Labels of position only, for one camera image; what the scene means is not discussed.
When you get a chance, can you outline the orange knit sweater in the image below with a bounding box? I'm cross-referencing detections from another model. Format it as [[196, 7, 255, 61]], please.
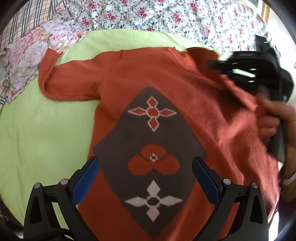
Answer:
[[39, 47, 280, 240]]

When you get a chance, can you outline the person's right hand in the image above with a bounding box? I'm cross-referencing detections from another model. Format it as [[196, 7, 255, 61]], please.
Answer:
[[256, 93, 295, 179]]

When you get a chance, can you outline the white floral rose bedspread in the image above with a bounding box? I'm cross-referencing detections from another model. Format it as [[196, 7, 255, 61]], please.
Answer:
[[62, 0, 269, 53]]

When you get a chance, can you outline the gold framed picture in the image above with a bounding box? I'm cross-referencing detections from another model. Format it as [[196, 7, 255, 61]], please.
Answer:
[[241, 0, 270, 24]]

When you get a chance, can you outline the light green bed sheet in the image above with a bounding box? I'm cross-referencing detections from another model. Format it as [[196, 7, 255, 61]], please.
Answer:
[[0, 29, 224, 230]]

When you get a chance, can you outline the pastel floral pillow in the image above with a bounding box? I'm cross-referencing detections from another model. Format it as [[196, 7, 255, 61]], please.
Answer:
[[1, 18, 87, 104]]

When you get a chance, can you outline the plaid checked blanket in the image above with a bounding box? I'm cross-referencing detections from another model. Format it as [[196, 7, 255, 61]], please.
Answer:
[[1, 1, 65, 48]]

